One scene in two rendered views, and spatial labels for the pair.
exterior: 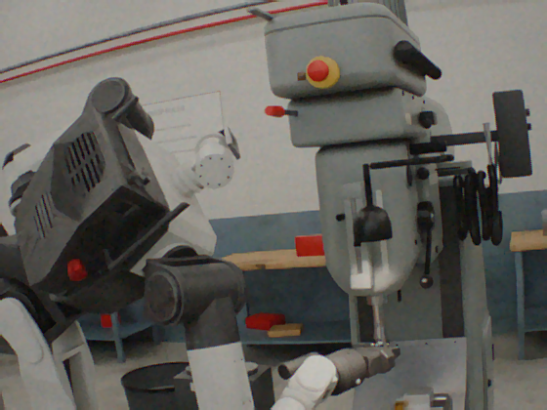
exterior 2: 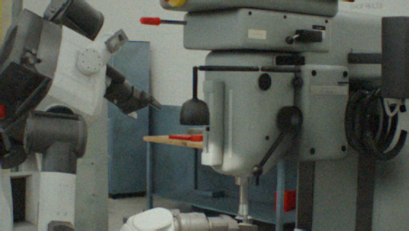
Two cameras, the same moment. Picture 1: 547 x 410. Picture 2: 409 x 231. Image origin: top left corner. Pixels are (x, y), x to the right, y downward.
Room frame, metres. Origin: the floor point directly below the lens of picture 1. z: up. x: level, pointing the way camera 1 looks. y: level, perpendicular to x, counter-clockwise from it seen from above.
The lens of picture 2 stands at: (-0.29, -1.03, 1.56)
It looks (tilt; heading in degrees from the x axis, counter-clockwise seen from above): 3 degrees down; 28
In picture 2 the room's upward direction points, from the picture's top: 1 degrees clockwise
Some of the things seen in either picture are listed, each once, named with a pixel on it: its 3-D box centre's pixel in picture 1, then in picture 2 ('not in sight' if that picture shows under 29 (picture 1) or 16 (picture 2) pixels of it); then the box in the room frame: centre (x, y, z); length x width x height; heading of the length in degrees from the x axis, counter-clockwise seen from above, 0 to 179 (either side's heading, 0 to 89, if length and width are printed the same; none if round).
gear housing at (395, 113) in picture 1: (364, 119); (258, 32); (1.47, -0.22, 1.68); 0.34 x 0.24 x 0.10; 158
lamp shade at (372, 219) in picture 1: (371, 223); (194, 111); (1.22, -0.17, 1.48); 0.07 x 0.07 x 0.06
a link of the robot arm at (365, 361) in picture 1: (356, 366); (209, 229); (1.37, -0.14, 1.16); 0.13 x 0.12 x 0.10; 43
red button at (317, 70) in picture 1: (318, 70); not in sight; (1.20, -0.11, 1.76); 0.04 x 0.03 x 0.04; 68
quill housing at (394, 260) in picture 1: (370, 216); (247, 112); (1.44, -0.20, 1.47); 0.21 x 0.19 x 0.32; 68
